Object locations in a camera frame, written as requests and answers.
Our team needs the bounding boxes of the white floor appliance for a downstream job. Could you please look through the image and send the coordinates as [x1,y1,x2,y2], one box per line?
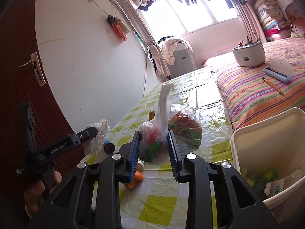
[170,42,197,77]

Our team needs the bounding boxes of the metal door handle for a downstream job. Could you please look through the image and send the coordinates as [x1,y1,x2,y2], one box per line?
[18,52,47,88]

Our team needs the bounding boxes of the green printed plastic bag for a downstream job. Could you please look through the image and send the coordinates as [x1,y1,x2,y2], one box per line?
[168,104,203,151]

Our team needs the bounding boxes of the brown wooden door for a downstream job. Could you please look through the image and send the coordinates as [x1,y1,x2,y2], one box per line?
[0,0,79,229]

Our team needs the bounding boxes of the striped bed sheet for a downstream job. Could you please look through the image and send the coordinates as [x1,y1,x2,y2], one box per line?
[205,37,305,132]

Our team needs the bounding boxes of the yellow pencil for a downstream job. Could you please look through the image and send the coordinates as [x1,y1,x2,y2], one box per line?
[262,77,285,95]

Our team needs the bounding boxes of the torn white paper carton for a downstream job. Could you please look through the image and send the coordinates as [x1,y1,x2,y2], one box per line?
[271,168,303,196]

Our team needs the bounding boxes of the small bottle with blue cap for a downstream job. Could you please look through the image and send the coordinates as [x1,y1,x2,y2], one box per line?
[103,138,115,154]

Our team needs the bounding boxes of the window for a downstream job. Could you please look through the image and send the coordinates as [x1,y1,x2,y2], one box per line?
[138,0,242,38]

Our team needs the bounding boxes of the person's left hand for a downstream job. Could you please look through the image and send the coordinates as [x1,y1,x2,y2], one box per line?
[24,171,63,218]

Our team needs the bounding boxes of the wooden bed headboard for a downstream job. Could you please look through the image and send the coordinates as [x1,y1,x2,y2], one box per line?
[285,3,305,34]

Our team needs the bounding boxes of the wall cable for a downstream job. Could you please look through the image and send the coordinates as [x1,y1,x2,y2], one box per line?
[141,52,150,99]

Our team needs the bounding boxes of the white plastic bag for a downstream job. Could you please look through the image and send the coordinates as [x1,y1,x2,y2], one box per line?
[139,81,176,164]

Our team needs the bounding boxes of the white hanging garment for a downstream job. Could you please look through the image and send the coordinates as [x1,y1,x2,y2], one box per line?
[148,44,171,78]

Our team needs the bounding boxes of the orange cloth on wall hook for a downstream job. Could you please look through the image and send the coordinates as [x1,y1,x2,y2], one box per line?
[106,14,131,42]

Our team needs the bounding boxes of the white lace cloth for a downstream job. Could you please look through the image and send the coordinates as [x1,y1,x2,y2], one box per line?
[84,118,111,156]

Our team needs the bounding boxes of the blue case with white lid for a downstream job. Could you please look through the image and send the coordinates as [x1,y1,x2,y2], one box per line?
[262,57,294,84]

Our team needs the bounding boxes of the beige curtain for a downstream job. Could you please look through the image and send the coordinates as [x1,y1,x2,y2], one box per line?
[235,2,265,44]
[114,0,156,46]

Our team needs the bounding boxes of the stack of folded quilts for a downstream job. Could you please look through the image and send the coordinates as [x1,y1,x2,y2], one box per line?
[252,0,290,43]

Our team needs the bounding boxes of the black cloth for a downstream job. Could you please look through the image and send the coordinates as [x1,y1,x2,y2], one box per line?
[157,35,176,44]

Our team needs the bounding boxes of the white dotted cloth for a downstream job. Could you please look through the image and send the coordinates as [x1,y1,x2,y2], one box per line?
[161,38,194,65]

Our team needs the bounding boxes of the white oval pen container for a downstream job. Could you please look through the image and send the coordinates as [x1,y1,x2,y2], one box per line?
[232,35,266,68]

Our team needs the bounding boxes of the orange peel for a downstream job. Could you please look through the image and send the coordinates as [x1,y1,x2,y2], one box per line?
[123,170,144,189]

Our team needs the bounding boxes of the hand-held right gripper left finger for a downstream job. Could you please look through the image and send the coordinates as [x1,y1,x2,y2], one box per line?
[27,130,141,229]

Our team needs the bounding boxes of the green plush toy with flower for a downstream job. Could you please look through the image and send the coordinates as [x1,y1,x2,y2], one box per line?
[246,169,280,198]

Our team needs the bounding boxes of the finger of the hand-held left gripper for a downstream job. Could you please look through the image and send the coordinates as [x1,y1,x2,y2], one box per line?
[69,126,99,147]

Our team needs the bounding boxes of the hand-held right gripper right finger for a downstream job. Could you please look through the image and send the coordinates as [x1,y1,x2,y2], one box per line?
[167,130,278,229]

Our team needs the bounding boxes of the white plastic bin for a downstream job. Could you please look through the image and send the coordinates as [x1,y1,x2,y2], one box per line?
[230,107,305,224]

